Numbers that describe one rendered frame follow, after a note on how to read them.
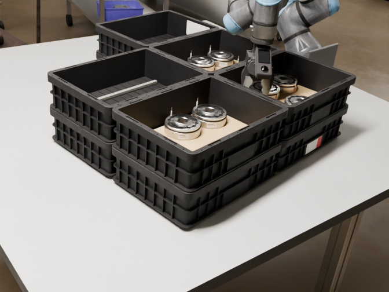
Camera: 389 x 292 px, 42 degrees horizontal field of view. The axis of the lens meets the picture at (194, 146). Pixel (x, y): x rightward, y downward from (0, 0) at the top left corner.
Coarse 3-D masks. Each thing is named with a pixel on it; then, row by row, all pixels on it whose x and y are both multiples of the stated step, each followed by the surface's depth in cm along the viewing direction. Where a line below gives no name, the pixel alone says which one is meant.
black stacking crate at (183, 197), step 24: (120, 168) 136; (144, 168) 127; (240, 168) 131; (264, 168) 143; (144, 192) 131; (168, 192) 125; (192, 192) 119; (216, 192) 129; (240, 192) 138; (168, 216) 128; (192, 216) 125
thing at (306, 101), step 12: (312, 60) 174; (216, 72) 157; (348, 72) 167; (336, 84) 157; (348, 84) 162; (264, 96) 144; (312, 96) 147; (324, 96) 152; (288, 108) 140; (300, 108) 143
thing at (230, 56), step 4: (208, 52) 193; (212, 52) 194; (228, 52) 195; (208, 56) 190; (212, 56) 189; (216, 56) 190; (228, 56) 191; (232, 56) 191; (220, 60) 188; (224, 60) 188; (228, 60) 189
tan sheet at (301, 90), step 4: (300, 88) 178; (304, 88) 178; (296, 92) 174; (300, 92) 175; (304, 92) 175; (308, 92) 175; (312, 92) 176; (316, 92) 176; (280, 96) 170; (284, 96) 170; (308, 96) 172; (280, 100) 167; (284, 100) 168
